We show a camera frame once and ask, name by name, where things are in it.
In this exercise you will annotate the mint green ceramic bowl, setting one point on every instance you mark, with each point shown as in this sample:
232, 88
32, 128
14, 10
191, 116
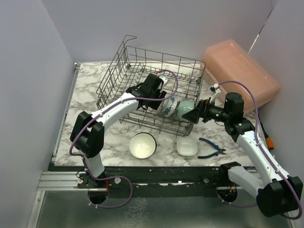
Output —
184, 107

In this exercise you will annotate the white bowl with dark rim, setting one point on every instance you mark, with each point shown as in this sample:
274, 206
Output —
143, 145

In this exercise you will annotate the lime green square bowl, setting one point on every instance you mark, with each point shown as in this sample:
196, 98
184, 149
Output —
187, 146

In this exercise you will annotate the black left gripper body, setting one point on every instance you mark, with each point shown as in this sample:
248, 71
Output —
158, 94

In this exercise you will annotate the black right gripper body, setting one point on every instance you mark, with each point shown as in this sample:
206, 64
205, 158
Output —
212, 111

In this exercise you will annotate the aluminium extrusion frame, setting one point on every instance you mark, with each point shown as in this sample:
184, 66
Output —
57, 181

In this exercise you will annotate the grey wire dish rack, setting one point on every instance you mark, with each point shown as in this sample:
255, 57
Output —
130, 66

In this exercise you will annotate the white blue floral bowl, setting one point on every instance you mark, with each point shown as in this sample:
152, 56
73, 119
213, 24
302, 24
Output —
168, 107

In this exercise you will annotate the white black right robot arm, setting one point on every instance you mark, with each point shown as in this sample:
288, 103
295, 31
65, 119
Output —
275, 191

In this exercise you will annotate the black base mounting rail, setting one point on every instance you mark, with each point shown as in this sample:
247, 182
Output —
153, 182

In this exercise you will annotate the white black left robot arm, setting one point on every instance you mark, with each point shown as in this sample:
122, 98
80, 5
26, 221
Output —
89, 129

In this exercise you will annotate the orange black tool handle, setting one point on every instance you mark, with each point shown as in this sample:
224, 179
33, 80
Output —
269, 142

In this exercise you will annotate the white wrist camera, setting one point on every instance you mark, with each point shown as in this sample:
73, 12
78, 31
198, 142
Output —
164, 79
215, 90

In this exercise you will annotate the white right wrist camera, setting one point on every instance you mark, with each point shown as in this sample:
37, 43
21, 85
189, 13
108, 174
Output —
215, 90

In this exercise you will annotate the pink translucent plastic storage box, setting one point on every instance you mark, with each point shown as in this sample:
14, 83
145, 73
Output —
227, 60

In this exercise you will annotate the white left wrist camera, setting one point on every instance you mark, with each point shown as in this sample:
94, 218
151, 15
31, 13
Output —
164, 79

